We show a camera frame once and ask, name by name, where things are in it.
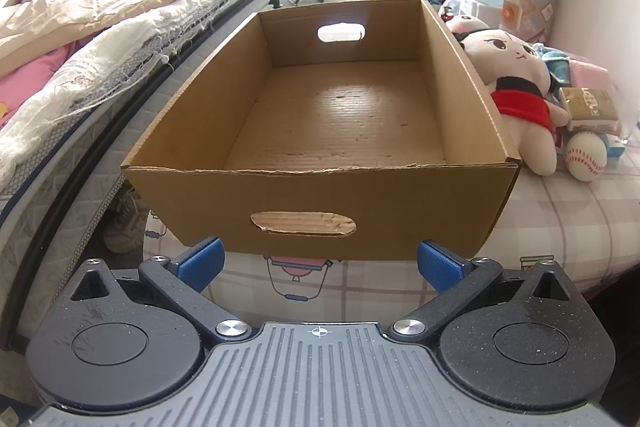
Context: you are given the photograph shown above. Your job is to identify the white baseball with red stitches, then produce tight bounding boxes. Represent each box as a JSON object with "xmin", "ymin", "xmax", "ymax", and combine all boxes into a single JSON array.
[{"xmin": 566, "ymin": 132, "xmax": 608, "ymax": 182}]

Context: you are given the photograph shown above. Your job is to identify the pair of shoes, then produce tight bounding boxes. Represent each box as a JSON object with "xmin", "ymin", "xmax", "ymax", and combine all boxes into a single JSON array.
[{"xmin": 102, "ymin": 187, "xmax": 151, "ymax": 254}]

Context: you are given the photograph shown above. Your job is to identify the beige tissue packet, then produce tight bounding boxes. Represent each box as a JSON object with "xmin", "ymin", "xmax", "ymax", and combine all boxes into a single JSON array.
[{"xmin": 558, "ymin": 87, "xmax": 621, "ymax": 132}]

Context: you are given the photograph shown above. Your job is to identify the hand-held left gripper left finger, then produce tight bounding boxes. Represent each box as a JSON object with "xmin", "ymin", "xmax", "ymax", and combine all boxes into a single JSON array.
[{"xmin": 70, "ymin": 236, "xmax": 251, "ymax": 343}]

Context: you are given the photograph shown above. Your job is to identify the beige floral duvet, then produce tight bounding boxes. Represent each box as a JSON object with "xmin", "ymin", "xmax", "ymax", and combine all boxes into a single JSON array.
[{"xmin": 0, "ymin": 0, "xmax": 201, "ymax": 78}]

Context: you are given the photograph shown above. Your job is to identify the pink towel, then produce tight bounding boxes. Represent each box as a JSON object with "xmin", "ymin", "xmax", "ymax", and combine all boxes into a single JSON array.
[{"xmin": 570, "ymin": 59, "xmax": 613, "ymax": 90}]

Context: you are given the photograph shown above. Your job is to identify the pink and white plush doll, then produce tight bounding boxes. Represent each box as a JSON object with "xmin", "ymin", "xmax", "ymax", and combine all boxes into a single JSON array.
[{"xmin": 446, "ymin": 14, "xmax": 491, "ymax": 45}]

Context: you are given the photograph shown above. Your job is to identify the light blue towel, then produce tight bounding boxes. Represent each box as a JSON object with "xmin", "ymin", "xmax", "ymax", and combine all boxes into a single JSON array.
[{"xmin": 532, "ymin": 43, "xmax": 573, "ymax": 95}]

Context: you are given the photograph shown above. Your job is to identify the white lace bed sheet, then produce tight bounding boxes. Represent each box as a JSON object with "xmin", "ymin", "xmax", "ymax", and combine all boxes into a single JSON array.
[{"xmin": 0, "ymin": 0, "xmax": 236, "ymax": 188}]

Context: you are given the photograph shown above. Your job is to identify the plush doll with red scarf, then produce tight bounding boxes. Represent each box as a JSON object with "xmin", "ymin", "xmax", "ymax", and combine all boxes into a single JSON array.
[{"xmin": 462, "ymin": 28, "xmax": 571, "ymax": 178}]

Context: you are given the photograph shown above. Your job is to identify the brown cardboard box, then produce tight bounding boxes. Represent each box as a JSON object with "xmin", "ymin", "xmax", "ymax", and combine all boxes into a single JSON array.
[{"xmin": 120, "ymin": 0, "xmax": 523, "ymax": 260}]

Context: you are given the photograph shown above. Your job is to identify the grey mattress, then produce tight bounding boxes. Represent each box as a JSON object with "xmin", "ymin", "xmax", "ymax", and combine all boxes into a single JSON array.
[{"xmin": 0, "ymin": 0, "xmax": 293, "ymax": 353}]

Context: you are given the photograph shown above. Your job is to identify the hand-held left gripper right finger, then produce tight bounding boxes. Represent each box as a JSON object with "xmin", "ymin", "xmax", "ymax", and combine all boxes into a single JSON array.
[{"xmin": 387, "ymin": 239, "xmax": 571, "ymax": 343}]

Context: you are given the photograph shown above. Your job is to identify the blue and white mask box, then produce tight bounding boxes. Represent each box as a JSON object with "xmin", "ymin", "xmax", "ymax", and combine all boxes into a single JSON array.
[{"xmin": 600, "ymin": 132, "xmax": 628, "ymax": 160}]

